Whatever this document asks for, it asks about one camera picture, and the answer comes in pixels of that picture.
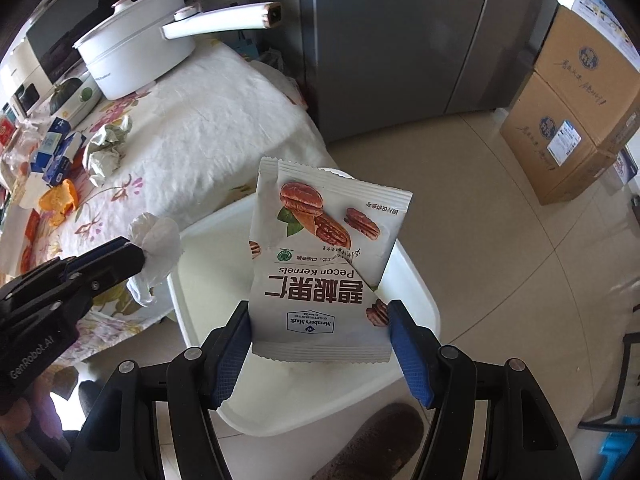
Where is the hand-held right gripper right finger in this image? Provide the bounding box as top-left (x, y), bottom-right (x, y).
top-left (387, 299), bottom-right (583, 480)

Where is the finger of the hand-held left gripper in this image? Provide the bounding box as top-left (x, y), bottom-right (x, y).
top-left (0, 249), bottom-right (147, 321)
top-left (0, 240), bottom-right (143, 301)

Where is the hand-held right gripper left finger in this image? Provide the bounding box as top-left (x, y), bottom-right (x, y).
top-left (70, 300), bottom-right (253, 480)

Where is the white tissue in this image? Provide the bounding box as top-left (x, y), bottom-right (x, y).
top-left (126, 212), bottom-right (183, 308)

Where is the white paper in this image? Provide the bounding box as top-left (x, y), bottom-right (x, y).
top-left (86, 147), bottom-right (123, 187)

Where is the white plastic bin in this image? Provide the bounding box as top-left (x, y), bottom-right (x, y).
top-left (167, 167), bottom-right (442, 436)

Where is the silver wrapper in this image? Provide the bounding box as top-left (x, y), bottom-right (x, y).
top-left (82, 115), bottom-right (133, 156)

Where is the white nut packet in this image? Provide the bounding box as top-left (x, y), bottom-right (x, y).
top-left (248, 156), bottom-right (414, 363)

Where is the yellow crumpled wrapper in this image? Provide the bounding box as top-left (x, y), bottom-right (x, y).
top-left (39, 180), bottom-right (81, 226)

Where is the dark green squash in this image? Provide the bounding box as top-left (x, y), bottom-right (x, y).
top-left (50, 77), bottom-right (83, 106)

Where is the floral tablecloth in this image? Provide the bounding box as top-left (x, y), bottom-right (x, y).
top-left (0, 37), bottom-right (328, 361)

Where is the white electric pot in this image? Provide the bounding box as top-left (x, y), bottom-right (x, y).
top-left (74, 0), bottom-right (283, 101)

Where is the cream air fryer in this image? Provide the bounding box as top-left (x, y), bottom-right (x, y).
top-left (0, 40), bottom-right (56, 116)

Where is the black microwave oven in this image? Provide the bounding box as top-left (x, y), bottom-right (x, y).
top-left (25, 0), bottom-right (198, 86)

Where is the blue plastic object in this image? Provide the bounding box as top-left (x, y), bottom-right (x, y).
top-left (600, 415), bottom-right (640, 473)

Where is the glass pot lid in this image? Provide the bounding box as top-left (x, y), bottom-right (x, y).
top-left (82, 0), bottom-right (178, 46)

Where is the white plastic bag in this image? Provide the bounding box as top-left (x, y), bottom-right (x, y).
top-left (250, 57), bottom-right (308, 111)

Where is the cardboard box with label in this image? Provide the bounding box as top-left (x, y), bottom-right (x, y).
top-left (500, 70), bottom-right (633, 206)

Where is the printed white package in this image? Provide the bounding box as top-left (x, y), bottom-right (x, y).
top-left (617, 150), bottom-right (640, 186)

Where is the grey refrigerator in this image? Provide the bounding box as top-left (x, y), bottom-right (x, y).
top-left (295, 0), bottom-right (568, 143)

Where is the blue and white carton box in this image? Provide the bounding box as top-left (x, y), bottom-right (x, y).
top-left (570, 0), bottom-right (640, 68)

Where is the white bowl with green handle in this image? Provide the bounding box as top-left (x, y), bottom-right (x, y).
top-left (47, 72), bottom-right (103, 126)

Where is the black metal frame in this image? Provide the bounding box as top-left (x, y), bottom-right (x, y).
top-left (580, 330), bottom-right (640, 431)

